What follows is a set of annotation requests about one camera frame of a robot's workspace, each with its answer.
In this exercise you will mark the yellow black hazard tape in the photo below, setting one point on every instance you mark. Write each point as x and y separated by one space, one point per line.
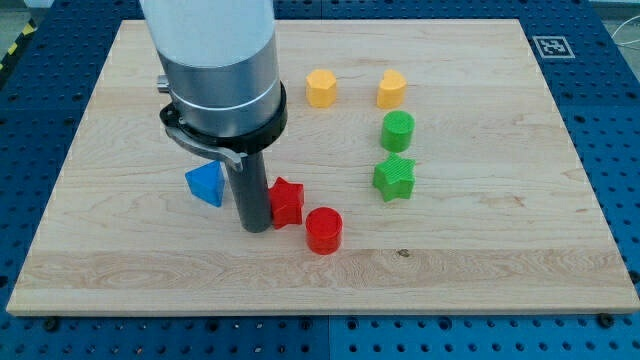
18 48

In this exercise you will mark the green cylinder block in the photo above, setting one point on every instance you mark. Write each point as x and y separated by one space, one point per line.
397 131

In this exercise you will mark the yellow heart block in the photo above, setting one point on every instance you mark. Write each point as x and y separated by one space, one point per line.
391 89

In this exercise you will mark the blue triangle block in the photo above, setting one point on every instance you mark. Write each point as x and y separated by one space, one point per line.
207 183

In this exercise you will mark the yellow hexagon block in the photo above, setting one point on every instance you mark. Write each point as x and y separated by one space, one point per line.
321 88

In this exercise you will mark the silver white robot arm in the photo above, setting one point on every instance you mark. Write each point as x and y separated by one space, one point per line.
220 69

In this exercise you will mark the red cylinder block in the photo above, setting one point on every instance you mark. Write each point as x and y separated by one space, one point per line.
324 226

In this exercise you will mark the light wooden board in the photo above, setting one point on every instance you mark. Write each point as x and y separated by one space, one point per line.
502 219

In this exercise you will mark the black clamp ring mount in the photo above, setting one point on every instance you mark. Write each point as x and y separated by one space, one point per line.
229 150

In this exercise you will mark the red star block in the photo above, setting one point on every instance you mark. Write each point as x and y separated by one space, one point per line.
287 201

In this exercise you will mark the white fiducial marker tag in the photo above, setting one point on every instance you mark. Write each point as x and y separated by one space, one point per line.
553 47

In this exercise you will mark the green star block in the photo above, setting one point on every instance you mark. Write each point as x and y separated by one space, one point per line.
394 177

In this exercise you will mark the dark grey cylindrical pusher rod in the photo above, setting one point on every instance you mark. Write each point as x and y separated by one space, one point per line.
250 191

